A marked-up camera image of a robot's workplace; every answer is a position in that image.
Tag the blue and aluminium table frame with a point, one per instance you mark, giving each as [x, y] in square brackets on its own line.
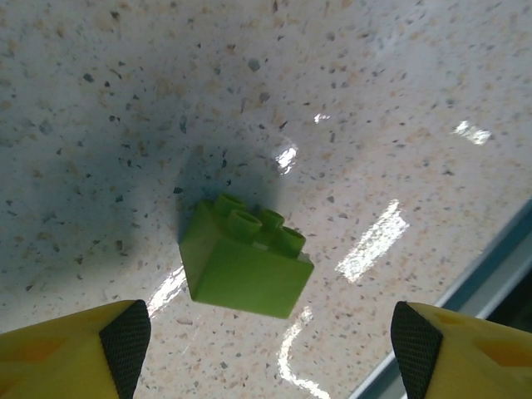
[494, 259]

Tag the small green lego brick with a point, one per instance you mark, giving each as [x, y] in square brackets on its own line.
[245, 274]

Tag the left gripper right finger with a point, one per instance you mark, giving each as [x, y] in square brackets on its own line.
[469, 357]

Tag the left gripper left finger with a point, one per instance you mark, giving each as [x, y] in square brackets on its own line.
[62, 357]

